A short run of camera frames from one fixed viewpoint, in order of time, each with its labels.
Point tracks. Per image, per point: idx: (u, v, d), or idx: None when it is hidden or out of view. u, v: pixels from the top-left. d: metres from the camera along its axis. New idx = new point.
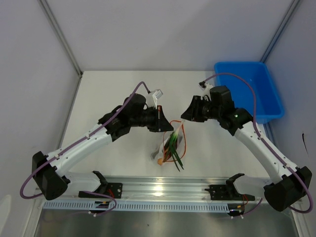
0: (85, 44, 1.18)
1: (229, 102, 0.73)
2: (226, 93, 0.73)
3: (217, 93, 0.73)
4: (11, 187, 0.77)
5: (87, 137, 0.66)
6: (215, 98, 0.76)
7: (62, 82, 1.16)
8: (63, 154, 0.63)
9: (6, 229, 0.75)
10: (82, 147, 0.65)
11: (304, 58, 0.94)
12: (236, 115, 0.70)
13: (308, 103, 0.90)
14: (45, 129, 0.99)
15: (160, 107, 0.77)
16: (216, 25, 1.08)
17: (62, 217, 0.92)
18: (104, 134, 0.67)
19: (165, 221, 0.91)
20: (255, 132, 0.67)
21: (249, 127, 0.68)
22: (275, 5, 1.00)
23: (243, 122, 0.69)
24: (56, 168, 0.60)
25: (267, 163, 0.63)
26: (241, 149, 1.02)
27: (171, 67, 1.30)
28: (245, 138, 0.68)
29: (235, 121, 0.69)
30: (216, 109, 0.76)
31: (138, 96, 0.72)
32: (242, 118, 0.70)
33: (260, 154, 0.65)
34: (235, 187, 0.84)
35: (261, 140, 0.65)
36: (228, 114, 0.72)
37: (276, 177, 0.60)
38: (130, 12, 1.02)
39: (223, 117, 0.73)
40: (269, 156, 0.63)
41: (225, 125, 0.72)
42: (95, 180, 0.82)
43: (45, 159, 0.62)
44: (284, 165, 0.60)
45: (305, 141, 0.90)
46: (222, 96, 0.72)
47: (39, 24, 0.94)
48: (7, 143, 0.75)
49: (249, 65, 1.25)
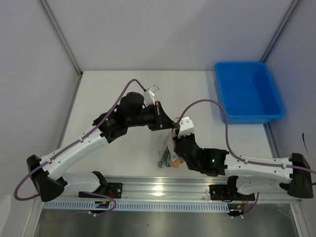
0: (85, 44, 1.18)
1: (199, 153, 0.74)
2: (194, 148, 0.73)
3: (188, 154, 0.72)
4: (11, 187, 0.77)
5: (80, 139, 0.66)
6: (187, 158, 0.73)
7: (62, 82, 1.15)
8: (56, 159, 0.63)
9: (6, 229, 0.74)
10: (74, 151, 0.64)
11: (304, 59, 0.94)
12: (213, 160, 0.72)
13: (307, 103, 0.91)
14: (44, 129, 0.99)
15: (158, 103, 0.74)
16: (217, 25, 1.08)
17: (63, 217, 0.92)
18: (98, 136, 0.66)
19: (165, 221, 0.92)
20: (239, 160, 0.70)
21: (230, 160, 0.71)
22: (275, 5, 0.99)
23: (222, 161, 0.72)
24: (48, 173, 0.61)
25: (269, 175, 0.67)
26: (241, 149, 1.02)
27: (171, 67, 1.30)
28: (236, 171, 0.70)
29: (217, 166, 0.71)
30: (193, 165, 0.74)
31: (134, 95, 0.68)
32: (218, 159, 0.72)
33: (258, 173, 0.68)
34: (238, 192, 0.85)
35: (249, 163, 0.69)
36: (207, 163, 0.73)
37: (286, 180, 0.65)
38: (130, 11, 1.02)
39: (204, 169, 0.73)
40: (266, 169, 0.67)
41: (212, 174, 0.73)
42: (95, 181, 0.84)
43: (38, 163, 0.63)
44: (282, 167, 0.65)
45: (305, 141, 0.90)
46: (194, 153, 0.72)
47: (40, 24, 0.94)
48: (7, 143, 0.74)
49: (250, 65, 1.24)
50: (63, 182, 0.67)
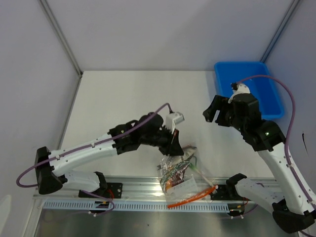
0: (85, 44, 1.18)
1: (255, 114, 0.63)
2: (254, 103, 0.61)
3: (243, 102, 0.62)
4: (11, 187, 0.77)
5: (92, 144, 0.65)
6: (238, 108, 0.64)
7: (62, 82, 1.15)
8: (64, 157, 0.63)
9: (7, 228, 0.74)
10: (82, 154, 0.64)
11: (304, 58, 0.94)
12: (267, 133, 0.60)
13: (309, 103, 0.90)
14: (44, 129, 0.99)
15: (176, 133, 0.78)
16: (216, 25, 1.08)
17: (63, 217, 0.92)
18: (110, 146, 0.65)
19: (165, 221, 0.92)
20: (286, 157, 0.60)
21: (280, 149, 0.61)
22: (276, 4, 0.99)
23: (272, 142, 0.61)
24: (53, 169, 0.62)
25: (291, 193, 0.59)
26: (242, 149, 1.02)
27: (171, 67, 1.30)
28: (271, 162, 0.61)
29: (264, 138, 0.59)
30: (239, 121, 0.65)
31: (157, 117, 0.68)
32: (272, 136, 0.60)
33: (285, 181, 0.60)
34: (236, 189, 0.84)
35: (290, 169, 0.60)
36: (254, 128, 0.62)
37: (297, 210, 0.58)
38: (130, 11, 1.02)
39: (248, 131, 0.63)
40: (295, 186, 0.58)
41: (251, 140, 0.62)
42: (96, 183, 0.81)
43: (46, 156, 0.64)
44: (309, 200, 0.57)
45: (305, 141, 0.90)
46: (249, 106, 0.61)
47: (40, 25, 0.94)
48: (7, 143, 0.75)
49: (250, 65, 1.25)
50: (62, 179, 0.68)
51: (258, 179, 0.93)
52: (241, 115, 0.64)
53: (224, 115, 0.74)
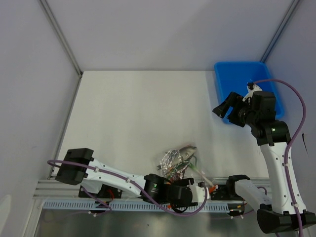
0: (85, 45, 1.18)
1: (269, 111, 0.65)
2: (270, 99, 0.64)
3: (259, 97, 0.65)
4: (11, 187, 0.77)
5: (128, 179, 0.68)
6: (255, 103, 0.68)
7: (62, 82, 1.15)
8: (100, 173, 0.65)
9: (6, 228, 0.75)
10: (115, 181, 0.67)
11: (304, 59, 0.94)
12: (273, 129, 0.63)
13: (309, 103, 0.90)
14: (45, 129, 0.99)
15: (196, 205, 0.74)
16: (216, 25, 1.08)
17: (63, 217, 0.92)
18: (138, 192, 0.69)
19: (165, 221, 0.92)
20: (283, 156, 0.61)
21: (280, 147, 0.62)
22: (276, 4, 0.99)
23: (276, 139, 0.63)
24: (86, 176, 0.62)
25: (277, 192, 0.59)
26: (242, 150, 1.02)
27: (171, 67, 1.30)
28: (269, 157, 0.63)
29: (269, 133, 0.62)
30: (252, 114, 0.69)
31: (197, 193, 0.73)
32: (278, 133, 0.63)
33: (276, 179, 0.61)
34: (234, 186, 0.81)
35: (285, 168, 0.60)
36: (263, 122, 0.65)
37: (278, 209, 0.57)
38: (130, 12, 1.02)
39: (257, 124, 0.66)
40: (283, 186, 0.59)
41: (256, 133, 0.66)
42: (95, 188, 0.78)
43: (86, 162, 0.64)
44: (293, 202, 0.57)
45: (305, 141, 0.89)
46: (264, 101, 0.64)
47: (40, 26, 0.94)
48: (7, 143, 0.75)
49: (250, 65, 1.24)
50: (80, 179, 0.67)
51: (258, 179, 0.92)
52: (256, 108, 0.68)
53: (240, 112, 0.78)
